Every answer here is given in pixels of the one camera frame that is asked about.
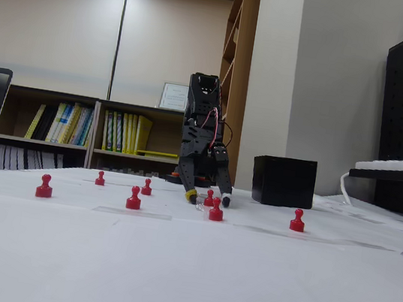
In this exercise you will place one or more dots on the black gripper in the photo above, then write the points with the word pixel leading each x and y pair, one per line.
pixel 198 155

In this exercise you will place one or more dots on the black book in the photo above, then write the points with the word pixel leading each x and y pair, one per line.
pixel 44 125

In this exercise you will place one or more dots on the slim yellow book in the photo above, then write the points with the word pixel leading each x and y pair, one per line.
pixel 35 121

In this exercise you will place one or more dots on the white paper table cover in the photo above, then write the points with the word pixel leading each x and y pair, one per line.
pixel 183 270

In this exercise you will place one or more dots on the wide yellow binder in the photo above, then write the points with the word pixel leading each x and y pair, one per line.
pixel 143 134

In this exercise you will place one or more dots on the white power strip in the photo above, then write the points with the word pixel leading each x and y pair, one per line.
pixel 400 165

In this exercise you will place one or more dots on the framed white certificate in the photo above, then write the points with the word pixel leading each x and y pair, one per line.
pixel 173 96

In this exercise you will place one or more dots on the tall wooden bookshelf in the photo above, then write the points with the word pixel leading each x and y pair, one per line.
pixel 243 51

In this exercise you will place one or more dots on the yellow green book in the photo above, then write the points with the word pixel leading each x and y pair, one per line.
pixel 70 123

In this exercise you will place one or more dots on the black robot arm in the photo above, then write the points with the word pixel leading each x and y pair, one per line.
pixel 202 98

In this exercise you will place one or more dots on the black shelf rail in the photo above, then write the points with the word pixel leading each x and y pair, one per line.
pixel 391 178

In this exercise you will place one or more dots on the light blue book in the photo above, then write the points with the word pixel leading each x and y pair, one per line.
pixel 84 127

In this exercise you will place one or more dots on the black open box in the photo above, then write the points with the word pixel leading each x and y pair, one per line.
pixel 284 182

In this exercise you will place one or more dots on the low wooden bookshelf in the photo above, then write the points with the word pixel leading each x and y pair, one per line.
pixel 16 93
pixel 163 130

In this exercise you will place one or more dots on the black vertical pole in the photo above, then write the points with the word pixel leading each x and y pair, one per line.
pixel 118 40

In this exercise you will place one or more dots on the white and yellow book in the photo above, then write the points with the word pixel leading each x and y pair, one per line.
pixel 56 123

